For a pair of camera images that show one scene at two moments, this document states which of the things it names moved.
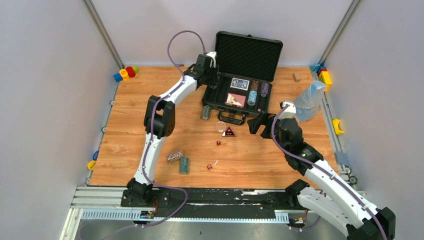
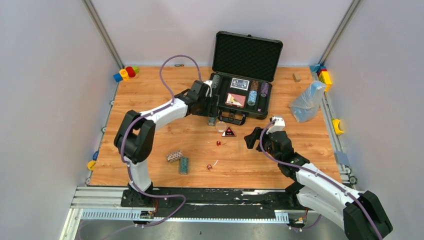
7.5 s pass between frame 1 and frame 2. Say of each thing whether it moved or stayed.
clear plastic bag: stayed
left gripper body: moved
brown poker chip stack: stayed
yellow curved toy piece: stayed
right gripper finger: moved
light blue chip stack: stayed
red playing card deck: stayed
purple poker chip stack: stayed
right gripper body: moved
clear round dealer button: stayed
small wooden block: stayed
